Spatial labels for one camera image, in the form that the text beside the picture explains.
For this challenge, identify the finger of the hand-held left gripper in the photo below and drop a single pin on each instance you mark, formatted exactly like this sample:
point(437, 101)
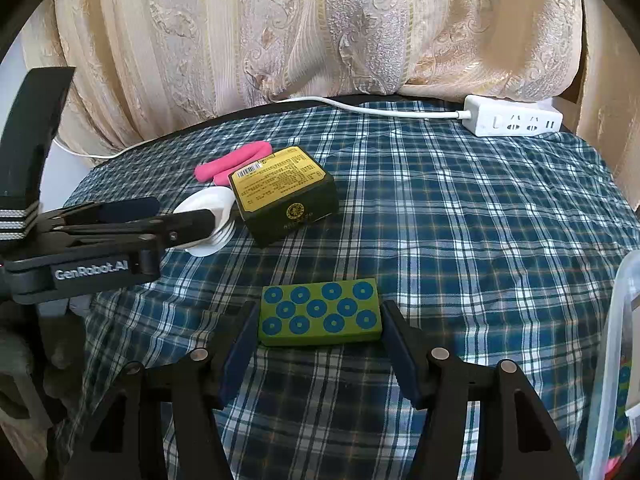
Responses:
point(130, 207)
point(190, 222)

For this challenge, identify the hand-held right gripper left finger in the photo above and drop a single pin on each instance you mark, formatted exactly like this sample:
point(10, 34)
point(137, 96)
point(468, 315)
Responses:
point(240, 355)

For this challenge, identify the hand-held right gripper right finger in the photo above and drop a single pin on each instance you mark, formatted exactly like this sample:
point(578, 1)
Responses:
point(400, 355)

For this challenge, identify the large green dotted block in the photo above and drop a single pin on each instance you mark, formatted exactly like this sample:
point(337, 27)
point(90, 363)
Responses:
point(320, 315)

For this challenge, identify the clear plastic container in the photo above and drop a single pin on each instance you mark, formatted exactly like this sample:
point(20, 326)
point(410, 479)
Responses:
point(607, 360)

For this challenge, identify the person's left hand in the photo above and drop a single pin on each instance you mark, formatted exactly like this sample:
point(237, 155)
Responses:
point(20, 355)

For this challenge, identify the green tin box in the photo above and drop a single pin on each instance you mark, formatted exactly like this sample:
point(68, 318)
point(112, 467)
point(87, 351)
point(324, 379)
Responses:
point(280, 195)

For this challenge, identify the blue plaid tablecloth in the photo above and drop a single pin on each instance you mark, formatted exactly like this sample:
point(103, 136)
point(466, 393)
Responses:
point(450, 210)

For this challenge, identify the beige patterned curtain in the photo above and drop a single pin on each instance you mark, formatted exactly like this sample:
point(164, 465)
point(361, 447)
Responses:
point(300, 25)
point(610, 110)

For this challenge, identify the white power strip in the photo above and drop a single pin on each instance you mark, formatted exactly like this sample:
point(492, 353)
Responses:
point(515, 117)

